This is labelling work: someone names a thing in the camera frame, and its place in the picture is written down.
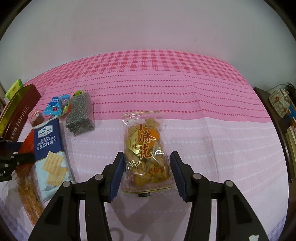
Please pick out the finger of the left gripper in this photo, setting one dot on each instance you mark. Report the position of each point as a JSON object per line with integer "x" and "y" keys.
{"x": 11, "y": 158}

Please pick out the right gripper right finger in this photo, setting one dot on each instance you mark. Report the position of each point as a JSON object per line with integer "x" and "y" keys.
{"x": 236, "y": 220}

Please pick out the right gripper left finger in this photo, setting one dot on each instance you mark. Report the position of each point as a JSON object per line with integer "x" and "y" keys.
{"x": 60, "y": 218}

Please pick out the red clear snack pack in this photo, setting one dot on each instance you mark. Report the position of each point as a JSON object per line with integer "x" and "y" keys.
{"x": 27, "y": 189}

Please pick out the blue soda cracker pack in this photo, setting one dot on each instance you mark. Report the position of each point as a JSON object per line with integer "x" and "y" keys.
{"x": 51, "y": 164}

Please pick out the pink white candy packet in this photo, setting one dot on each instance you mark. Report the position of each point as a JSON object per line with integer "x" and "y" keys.
{"x": 35, "y": 117}

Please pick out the light blue candy packet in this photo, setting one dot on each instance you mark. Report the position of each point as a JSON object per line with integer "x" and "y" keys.
{"x": 57, "y": 106}

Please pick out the green yellow candy packet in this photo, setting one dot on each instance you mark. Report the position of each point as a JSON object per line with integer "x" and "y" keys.
{"x": 69, "y": 101}

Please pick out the dark sesame bar pack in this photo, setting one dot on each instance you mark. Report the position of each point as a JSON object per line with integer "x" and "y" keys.
{"x": 81, "y": 116}

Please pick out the clear fried twist bag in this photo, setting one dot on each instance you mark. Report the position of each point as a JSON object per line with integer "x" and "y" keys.
{"x": 147, "y": 167}

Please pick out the red gold toffee tin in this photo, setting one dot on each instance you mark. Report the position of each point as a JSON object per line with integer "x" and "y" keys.
{"x": 16, "y": 112}

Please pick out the green tissue box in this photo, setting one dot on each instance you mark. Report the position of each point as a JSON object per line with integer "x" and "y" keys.
{"x": 16, "y": 86}

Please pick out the pink checked tablecloth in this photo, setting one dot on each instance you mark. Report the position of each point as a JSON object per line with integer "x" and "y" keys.
{"x": 211, "y": 116}

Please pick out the stacked books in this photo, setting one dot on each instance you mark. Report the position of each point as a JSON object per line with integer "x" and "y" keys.
{"x": 290, "y": 136}

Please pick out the dark wooden side cabinet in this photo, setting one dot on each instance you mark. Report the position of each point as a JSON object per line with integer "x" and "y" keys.
{"x": 281, "y": 125}

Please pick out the floral ceramic jar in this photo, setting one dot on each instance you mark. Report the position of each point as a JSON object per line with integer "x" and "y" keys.
{"x": 280, "y": 102}

